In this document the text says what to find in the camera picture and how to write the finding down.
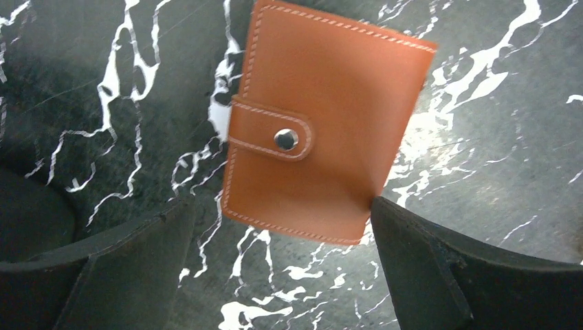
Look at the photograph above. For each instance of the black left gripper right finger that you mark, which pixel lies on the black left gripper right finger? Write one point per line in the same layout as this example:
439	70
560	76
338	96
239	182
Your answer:
442	279

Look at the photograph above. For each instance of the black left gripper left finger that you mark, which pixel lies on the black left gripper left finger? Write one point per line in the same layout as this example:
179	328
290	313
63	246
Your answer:
125	277

